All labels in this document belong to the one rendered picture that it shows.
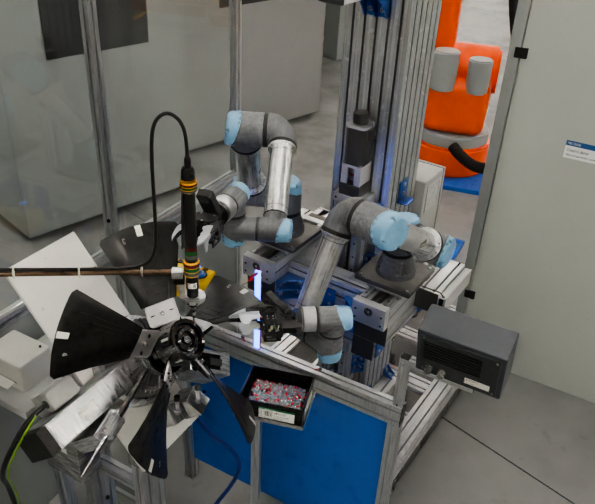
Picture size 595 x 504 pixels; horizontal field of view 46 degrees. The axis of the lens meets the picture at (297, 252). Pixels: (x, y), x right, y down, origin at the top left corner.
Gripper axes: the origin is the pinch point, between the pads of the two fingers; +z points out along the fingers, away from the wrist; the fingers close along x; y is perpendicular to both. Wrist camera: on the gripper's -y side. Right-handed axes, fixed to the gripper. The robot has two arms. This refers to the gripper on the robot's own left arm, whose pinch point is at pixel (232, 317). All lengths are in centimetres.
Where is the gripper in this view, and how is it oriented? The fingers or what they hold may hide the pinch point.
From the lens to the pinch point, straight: 207.7
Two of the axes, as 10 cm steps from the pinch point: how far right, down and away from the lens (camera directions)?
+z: -9.9, 0.3, -1.3
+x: -0.5, 7.9, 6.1
